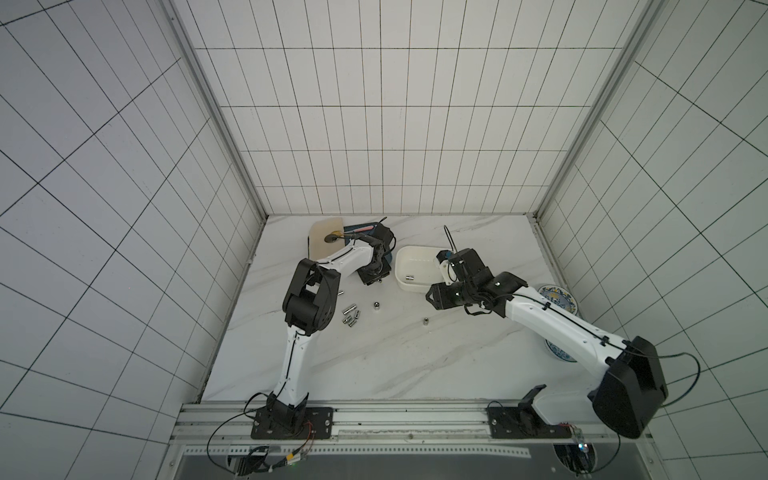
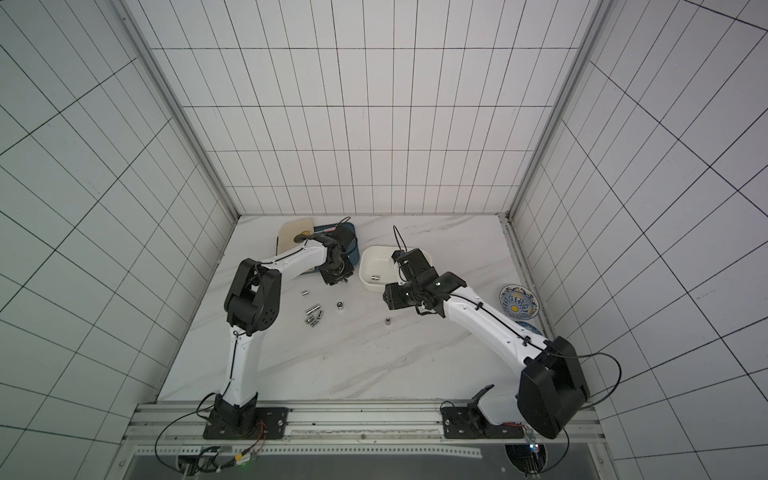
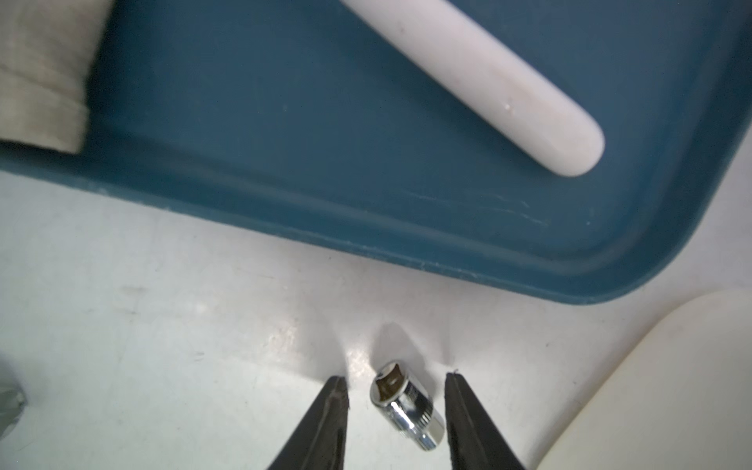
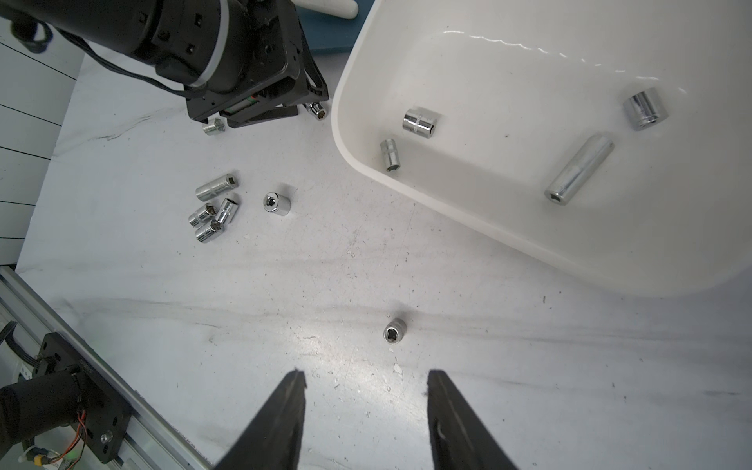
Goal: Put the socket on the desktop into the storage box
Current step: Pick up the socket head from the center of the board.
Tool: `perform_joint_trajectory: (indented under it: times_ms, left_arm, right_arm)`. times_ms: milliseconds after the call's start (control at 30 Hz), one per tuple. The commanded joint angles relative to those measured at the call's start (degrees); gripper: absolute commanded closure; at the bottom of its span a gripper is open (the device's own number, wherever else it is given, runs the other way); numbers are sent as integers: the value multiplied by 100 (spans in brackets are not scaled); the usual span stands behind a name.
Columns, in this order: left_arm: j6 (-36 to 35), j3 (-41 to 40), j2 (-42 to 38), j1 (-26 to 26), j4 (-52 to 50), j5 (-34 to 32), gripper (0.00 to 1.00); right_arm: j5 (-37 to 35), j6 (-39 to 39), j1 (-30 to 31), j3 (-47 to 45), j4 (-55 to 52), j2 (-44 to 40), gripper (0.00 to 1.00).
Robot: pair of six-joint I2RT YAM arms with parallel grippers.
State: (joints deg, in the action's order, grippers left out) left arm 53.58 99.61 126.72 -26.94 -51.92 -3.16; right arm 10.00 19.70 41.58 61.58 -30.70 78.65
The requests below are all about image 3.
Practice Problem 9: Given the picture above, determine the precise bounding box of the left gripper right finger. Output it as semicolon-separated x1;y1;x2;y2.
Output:
445;372;524;470

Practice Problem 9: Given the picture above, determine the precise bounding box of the teal plastic tray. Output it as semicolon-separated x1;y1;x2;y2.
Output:
1;1;751;305

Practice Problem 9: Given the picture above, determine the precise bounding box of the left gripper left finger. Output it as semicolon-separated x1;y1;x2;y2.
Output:
268;376;350;470

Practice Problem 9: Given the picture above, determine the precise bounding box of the white plastic storage box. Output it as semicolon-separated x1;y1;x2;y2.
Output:
540;289;751;469

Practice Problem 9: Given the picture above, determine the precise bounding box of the chrome socket left small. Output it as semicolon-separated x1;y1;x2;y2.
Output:
0;378;27;439

